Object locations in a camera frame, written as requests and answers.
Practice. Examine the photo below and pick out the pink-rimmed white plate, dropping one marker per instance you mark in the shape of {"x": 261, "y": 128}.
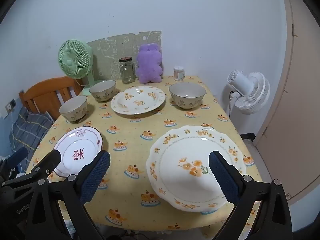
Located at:
{"x": 82, "y": 142}

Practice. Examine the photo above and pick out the purple plush toy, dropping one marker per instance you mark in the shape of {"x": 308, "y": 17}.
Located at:
{"x": 148, "y": 65}

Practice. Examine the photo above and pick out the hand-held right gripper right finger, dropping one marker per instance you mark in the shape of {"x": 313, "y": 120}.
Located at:
{"x": 222, "y": 177}

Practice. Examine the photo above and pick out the black flat base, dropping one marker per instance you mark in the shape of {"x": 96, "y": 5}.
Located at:
{"x": 248, "y": 136}

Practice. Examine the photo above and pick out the green desk fan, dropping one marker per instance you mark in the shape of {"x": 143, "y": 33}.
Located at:
{"x": 72, "y": 60}

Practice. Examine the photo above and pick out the wooden bed headboard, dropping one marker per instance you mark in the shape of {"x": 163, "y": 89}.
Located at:
{"x": 42, "y": 90}

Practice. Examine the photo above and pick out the cotton swab container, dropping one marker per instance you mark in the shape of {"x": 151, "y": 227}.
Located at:
{"x": 178, "y": 73}

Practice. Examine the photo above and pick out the scalloped orange floral plate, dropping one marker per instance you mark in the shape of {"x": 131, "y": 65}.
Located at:
{"x": 185, "y": 150}

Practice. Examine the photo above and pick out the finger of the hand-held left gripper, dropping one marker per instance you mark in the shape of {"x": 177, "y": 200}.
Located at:
{"x": 17, "y": 156}
{"x": 50, "y": 159}

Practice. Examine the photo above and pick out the glass jar with dark lid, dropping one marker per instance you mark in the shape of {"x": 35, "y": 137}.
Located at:
{"x": 127, "y": 72}

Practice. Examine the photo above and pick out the beige door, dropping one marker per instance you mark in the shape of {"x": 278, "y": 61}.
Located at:
{"x": 300, "y": 105}

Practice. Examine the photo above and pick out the round orange floral plate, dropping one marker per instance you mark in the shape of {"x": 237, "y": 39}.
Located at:
{"x": 140, "y": 97}

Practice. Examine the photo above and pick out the wall socket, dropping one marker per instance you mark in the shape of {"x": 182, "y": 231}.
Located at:
{"x": 10, "y": 105}

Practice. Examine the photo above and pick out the grey-green printed board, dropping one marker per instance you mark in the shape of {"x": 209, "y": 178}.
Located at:
{"x": 112, "y": 45}

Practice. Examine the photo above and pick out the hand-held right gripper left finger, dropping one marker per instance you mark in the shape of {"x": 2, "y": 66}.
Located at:
{"x": 96, "y": 177}

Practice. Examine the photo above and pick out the white standing fan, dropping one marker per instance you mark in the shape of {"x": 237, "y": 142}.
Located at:
{"x": 255, "y": 92}

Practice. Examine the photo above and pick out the small beige floral bowl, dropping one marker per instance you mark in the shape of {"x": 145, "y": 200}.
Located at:
{"x": 73, "y": 112}
{"x": 102, "y": 95}

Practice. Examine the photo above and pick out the large beige floral bowl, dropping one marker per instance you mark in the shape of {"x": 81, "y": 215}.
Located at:
{"x": 187, "y": 92}

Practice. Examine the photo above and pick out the grey plaid pillow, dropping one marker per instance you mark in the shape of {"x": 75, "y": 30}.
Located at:
{"x": 27, "y": 130}

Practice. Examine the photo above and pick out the yellow printed tablecloth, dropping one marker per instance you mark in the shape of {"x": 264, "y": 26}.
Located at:
{"x": 130, "y": 122}

